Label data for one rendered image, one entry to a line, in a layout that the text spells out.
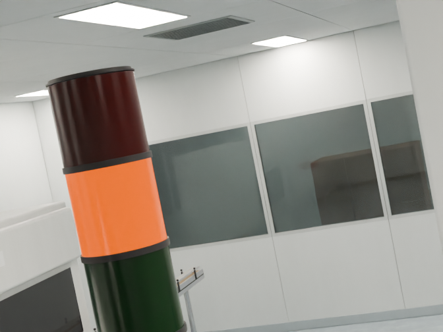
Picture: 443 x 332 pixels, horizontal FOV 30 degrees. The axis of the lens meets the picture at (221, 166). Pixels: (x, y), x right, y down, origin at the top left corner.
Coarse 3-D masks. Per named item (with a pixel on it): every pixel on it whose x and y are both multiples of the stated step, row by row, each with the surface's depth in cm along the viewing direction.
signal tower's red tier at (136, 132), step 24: (120, 72) 45; (72, 96) 44; (96, 96) 44; (120, 96) 44; (72, 120) 44; (96, 120) 44; (120, 120) 44; (72, 144) 44; (96, 144) 44; (120, 144) 44; (144, 144) 46
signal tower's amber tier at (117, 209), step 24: (120, 168) 44; (144, 168) 45; (72, 192) 45; (96, 192) 44; (120, 192) 44; (144, 192) 45; (96, 216) 44; (120, 216) 44; (144, 216) 45; (96, 240) 44; (120, 240) 44; (144, 240) 45
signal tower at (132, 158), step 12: (84, 72) 44; (96, 72) 44; (108, 72) 44; (48, 84) 45; (132, 156) 44; (144, 156) 45; (72, 168) 44; (84, 168) 44; (96, 168) 44; (168, 240) 46; (132, 252) 44; (144, 252) 44
